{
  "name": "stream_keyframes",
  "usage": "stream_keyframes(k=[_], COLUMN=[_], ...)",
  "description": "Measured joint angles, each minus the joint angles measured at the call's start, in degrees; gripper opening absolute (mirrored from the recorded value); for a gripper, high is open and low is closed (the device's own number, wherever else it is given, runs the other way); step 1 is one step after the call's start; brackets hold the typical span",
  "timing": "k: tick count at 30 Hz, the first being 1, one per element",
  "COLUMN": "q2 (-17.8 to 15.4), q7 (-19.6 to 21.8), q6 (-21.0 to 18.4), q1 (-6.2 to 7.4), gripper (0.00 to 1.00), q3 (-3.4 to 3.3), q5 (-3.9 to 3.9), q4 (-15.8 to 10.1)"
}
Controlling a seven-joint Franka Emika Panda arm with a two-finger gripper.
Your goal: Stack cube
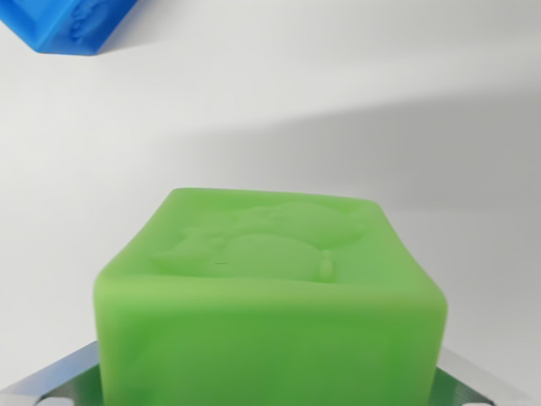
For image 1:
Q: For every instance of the gripper left finger with silver black pad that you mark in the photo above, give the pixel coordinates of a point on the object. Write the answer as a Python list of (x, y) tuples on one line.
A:
[(63, 376)]

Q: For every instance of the green cube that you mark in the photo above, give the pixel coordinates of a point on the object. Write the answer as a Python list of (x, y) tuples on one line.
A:
[(270, 317)]

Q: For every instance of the blue cube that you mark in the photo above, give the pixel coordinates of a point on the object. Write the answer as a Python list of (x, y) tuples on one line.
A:
[(59, 25)]

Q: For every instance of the gripper right finger with silver black pad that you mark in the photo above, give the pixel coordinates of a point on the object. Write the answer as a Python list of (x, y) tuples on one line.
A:
[(465, 387)]

